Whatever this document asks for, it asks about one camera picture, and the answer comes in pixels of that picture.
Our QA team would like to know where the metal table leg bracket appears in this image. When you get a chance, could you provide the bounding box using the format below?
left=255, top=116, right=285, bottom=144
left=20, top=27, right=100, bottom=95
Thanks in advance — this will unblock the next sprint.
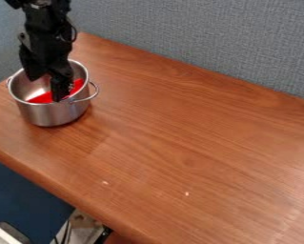
left=50, top=210, right=112, bottom=244

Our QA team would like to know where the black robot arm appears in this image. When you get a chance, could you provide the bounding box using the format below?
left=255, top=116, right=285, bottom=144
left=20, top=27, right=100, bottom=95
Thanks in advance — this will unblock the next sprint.
left=4, top=0, right=76, bottom=102

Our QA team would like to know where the white object at corner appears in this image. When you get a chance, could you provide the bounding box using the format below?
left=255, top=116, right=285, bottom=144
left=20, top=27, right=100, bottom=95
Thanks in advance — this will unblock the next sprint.
left=0, top=226, right=22, bottom=244

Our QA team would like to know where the stainless steel pot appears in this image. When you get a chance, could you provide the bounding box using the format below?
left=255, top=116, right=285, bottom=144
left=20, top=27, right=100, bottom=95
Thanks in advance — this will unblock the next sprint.
left=7, top=59, right=99, bottom=127

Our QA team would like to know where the red plastic block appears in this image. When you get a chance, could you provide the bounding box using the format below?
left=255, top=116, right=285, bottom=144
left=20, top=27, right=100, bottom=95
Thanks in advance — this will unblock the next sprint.
left=28, top=78, right=84, bottom=104

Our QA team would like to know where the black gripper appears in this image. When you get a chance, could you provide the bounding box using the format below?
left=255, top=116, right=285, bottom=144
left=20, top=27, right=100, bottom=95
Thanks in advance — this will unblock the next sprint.
left=18, top=22, right=75, bottom=102

